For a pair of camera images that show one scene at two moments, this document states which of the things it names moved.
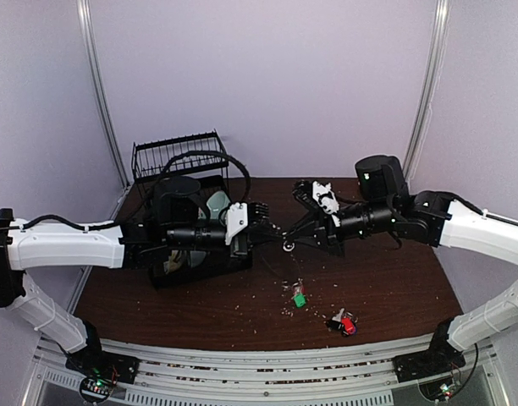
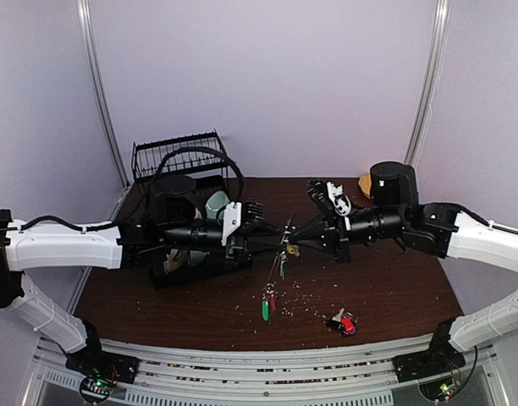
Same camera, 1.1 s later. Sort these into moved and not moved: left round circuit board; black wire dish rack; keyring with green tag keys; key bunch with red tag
Moved: keyring with green tag keys
Not moved: left round circuit board; black wire dish rack; key bunch with red tag
